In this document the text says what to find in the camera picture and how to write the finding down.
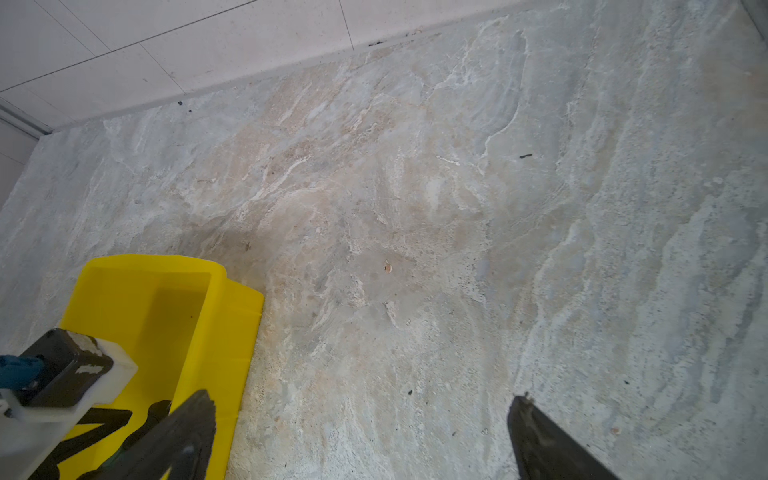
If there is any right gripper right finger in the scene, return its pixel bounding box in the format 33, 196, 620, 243
507, 396, 618, 480

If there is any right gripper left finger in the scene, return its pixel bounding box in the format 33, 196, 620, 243
81, 389, 216, 479

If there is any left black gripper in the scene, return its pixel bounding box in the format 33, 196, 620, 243
1, 328, 171, 479

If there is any yellow plastic bin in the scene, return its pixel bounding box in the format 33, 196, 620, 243
59, 255, 264, 479

